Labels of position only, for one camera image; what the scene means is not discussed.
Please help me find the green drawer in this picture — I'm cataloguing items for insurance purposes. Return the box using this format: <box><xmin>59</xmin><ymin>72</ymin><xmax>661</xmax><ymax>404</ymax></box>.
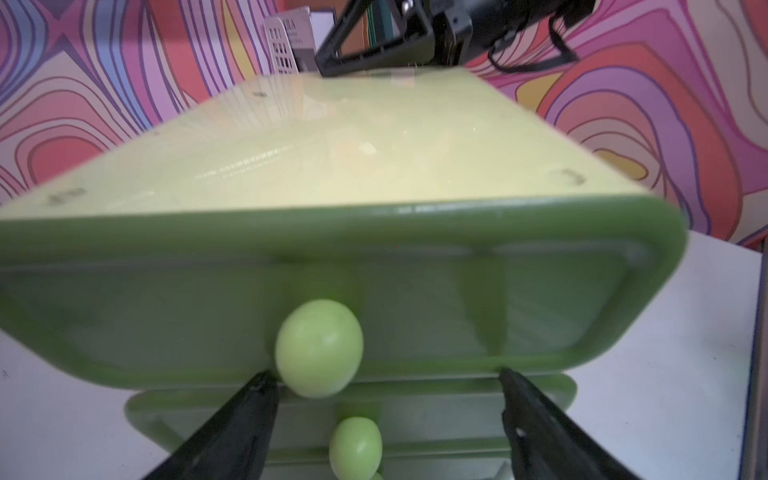
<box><xmin>1</xmin><ymin>195</ymin><xmax>687</xmax><ymax>390</ymax></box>

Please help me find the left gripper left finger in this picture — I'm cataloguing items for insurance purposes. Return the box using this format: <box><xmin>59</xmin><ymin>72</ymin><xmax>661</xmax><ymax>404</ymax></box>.
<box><xmin>145</xmin><ymin>371</ymin><xmax>279</xmax><ymax>480</ymax></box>

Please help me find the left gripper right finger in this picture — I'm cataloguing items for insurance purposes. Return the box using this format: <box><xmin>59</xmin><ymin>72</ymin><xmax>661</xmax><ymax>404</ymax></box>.
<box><xmin>498</xmin><ymin>368</ymin><xmax>639</xmax><ymax>480</ymax></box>

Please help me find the green drawer cabinet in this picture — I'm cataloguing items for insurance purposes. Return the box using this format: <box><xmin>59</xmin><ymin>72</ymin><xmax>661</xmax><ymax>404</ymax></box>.
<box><xmin>1</xmin><ymin>69</ymin><xmax>687</xmax><ymax>479</ymax></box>

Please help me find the white file organizer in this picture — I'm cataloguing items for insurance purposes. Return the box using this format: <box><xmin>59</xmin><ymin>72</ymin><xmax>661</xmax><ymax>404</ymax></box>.
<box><xmin>264</xmin><ymin>7</ymin><xmax>336</xmax><ymax>75</ymax></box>

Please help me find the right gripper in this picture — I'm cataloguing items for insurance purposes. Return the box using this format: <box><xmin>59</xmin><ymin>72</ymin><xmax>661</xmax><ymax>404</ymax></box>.
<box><xmin>315</xmin><ymin>0</ymin><xmax>596</xmax><ymax>77</ymax></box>

